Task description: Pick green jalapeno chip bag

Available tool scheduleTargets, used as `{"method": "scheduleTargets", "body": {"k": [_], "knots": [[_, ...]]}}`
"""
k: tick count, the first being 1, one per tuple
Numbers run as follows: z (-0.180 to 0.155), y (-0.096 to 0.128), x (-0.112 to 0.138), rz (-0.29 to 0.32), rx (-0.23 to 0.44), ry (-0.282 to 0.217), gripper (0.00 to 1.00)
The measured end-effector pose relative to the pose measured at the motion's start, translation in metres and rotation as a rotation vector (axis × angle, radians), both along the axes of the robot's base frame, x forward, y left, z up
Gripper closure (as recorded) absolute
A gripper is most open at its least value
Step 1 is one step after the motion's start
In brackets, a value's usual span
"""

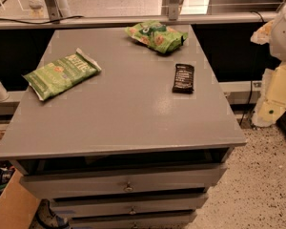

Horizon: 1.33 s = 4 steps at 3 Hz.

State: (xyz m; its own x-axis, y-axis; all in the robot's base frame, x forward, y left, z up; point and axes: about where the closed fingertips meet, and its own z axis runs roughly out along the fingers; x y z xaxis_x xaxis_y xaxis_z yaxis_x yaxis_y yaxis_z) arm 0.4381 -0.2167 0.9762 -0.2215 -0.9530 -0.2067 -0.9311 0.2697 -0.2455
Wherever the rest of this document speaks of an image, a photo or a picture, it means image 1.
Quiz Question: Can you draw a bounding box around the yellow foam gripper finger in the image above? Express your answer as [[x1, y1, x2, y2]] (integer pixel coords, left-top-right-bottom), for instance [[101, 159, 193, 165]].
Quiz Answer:
[[251, 62, 286, 127], [251, 20, 274, 45]]

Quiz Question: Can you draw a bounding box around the grey metal rail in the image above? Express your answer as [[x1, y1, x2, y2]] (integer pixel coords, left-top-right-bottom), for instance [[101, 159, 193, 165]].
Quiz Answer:
[[0, 11, 277, 30]]

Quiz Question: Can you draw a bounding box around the black snack bar wrapper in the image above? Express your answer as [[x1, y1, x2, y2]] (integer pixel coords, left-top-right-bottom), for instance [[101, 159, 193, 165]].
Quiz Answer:
[[172, 64, 194, 94]]

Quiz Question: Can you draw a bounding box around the cardboard box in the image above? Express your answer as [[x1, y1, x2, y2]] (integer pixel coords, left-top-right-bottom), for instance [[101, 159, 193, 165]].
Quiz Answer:
[[0, 171, 40, 229]]

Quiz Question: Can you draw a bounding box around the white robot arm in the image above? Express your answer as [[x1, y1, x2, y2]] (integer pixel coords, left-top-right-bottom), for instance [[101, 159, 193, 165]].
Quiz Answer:
[[251, 3, 286, 127]]

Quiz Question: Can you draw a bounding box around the green jalapeno kettle chip bag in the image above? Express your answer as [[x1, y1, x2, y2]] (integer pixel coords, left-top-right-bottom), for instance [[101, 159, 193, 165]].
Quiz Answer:
[[24, 48, 102, 101]]

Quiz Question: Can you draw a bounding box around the green crumpled snack bag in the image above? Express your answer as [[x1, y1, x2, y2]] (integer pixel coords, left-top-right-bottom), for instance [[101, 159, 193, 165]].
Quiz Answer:
[[125, 20, 188, 53]]

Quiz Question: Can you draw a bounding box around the grey drawer cabinet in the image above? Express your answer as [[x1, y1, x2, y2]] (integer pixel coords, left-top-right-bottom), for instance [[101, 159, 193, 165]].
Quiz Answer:
[[0, 28, 246, 229]]

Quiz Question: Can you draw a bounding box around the black cable on rail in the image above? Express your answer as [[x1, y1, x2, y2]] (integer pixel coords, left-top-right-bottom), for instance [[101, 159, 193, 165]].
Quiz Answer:
[[0, 14, 85, 26]]

